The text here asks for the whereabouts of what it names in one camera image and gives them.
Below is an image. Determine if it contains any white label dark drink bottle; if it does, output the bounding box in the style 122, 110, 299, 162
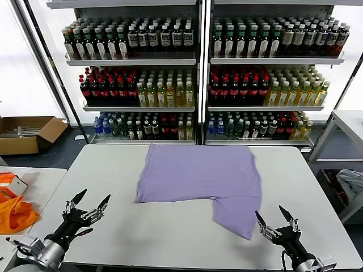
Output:
171, 24, 183, 59
303, 24, 318, 57
126, 24, 139, 59
334, 25, 351, 57
324, 25, 340, 57
147, 24, 160, 59
182, 24, 195, 59
314, 24, 330, 57
159, 24, 171, 59
137, 24, 149, 59

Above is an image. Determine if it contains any grey window post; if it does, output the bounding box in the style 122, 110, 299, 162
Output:
12, 0, 69, 122

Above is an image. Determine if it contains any purple t-shirt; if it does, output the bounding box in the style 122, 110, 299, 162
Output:
133, 143, 263, 241

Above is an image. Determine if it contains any dark window post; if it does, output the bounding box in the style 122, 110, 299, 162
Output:
333, 52, 363, 111

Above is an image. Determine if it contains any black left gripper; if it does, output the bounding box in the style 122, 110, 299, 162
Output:
45, 188, 111, 247

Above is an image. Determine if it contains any orange label tea bottle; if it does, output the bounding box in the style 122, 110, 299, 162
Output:
62, 27, 76, 61

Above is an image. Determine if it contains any red cap cola bottle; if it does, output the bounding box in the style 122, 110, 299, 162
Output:
248, 75, 260, 106
169, 118, 179, 140
258, 75, 270, 106
126, 76, 138, 106
285, 117, 296, 139
79, 75, 91, 106
229, 76, 240, 106
99, 76, 110, 106
161, 118, 170, 140
89, 75, 100, 106
239, 76, 250, 106
220, 76, 230, 106
277, 117, 287, 139
209, 75, 221, 106

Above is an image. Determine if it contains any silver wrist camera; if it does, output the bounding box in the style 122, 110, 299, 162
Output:
316, 254, 338, 270
16, 235, 43, 254

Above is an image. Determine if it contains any green cap dark tea bottle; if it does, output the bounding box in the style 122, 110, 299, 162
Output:
93, 27, 107, 60
269, 24, 282, 59
104, 26, 117, 60
224, 24, 236, 59
258, 24, 271, 59
82, 27, 96, 61
213, 24, 225, 59
116, 25, 128, 60
72, 27, 86, 61
247, 24, 259, 59
235, 24, 247, 59

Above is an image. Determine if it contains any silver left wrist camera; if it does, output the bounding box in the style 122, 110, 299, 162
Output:
16, 235, 43, 254

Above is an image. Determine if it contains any orange cloth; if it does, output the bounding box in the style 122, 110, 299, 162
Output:
0, 195, 40, 235

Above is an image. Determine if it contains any clear green water bottle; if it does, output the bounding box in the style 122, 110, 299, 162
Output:
234, 118, 244, 139
110, 118, 120, 138
118, 118, 128, 139
225, 118, 235, 139

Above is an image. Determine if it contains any black window post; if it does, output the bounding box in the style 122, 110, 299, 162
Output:
24, 0, 90, 144

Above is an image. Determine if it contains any orange and white carton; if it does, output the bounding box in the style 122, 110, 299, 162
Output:
0, 173, 29, 203

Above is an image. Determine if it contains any grey metal bottle shelf unit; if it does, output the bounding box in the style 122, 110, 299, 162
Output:
202, 0, 347, 147
47, 0, 204, 146

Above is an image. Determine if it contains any white side table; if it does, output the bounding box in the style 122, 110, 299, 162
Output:
0, 166, 68, 272

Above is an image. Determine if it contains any grey white crumpled cloth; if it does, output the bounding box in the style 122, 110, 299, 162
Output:
336, 169, 363, 202

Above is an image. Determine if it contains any red cloth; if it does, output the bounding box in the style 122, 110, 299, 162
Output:
326, 171, 349, 205

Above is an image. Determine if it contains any clear plastic packet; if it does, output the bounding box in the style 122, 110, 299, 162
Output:
16, 125, 48, 139

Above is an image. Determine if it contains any dark storage bin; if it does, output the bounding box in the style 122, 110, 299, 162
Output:
315, 168, 363, 216

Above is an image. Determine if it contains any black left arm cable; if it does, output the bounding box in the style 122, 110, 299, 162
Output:
72, 227, 94, 239

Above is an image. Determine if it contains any white metal frame table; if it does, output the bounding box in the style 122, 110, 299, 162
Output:
307, 109, 363, 224

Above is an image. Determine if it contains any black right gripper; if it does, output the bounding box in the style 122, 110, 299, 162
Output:
255, 205, 315, 266

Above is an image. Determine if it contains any brown cardboard box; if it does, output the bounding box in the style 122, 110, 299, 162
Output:
0, 115, 69, 156

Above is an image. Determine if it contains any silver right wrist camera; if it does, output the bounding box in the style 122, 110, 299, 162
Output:
316, 254, 338, 270

